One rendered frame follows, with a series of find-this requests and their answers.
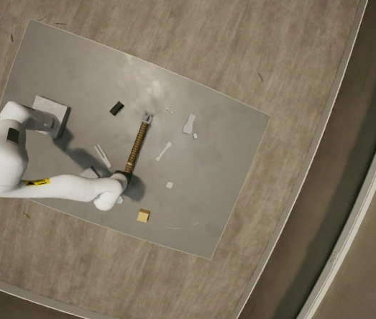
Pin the tan cardboard box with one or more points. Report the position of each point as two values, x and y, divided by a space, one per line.
143 214

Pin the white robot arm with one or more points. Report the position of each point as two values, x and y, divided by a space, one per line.
14 160

